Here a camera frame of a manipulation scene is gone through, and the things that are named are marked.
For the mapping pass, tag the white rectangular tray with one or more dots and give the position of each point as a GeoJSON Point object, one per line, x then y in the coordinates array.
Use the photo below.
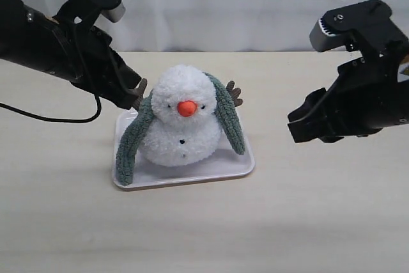
{"type": "Point", "coordinates": [203, 153]}

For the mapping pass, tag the green knitted scarf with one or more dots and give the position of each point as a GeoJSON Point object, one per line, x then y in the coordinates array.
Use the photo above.
{"type": "Point", "coordinates": [128, 148]}

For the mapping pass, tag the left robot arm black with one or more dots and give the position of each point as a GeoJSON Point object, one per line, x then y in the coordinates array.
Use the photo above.
{"type": "Point", "coordinates": [69, 47]}

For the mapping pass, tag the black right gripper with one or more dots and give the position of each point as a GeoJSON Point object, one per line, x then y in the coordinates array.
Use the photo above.
{"type": "Point", "coordinates": [367, 97]}

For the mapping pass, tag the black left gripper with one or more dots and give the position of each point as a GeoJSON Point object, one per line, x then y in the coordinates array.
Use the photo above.
{"type": "Point", "coordinates": [109, 76]}

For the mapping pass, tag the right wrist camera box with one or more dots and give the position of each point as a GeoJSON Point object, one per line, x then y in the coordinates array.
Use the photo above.
{"type": "Point", "coordinates": [365, 26]}

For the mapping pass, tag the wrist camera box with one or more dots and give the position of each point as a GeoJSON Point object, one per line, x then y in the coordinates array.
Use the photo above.
{"type": "Point", "coordinates": [365, 26]}
{"type": "Point", "coordinates": [90, 10]}

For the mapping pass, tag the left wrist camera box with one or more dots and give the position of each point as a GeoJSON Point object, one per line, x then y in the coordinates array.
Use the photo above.
{"type": "Point", "coordinates": [90, 10]}

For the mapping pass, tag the white plush snowman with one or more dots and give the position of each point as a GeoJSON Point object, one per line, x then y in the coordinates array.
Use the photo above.
{"type": "Point", "coordinates": [182, 122]}

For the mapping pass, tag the right robot arm black grey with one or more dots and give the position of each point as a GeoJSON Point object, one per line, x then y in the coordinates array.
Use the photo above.
{"type": "Point", "coordinates": [369, 94]}

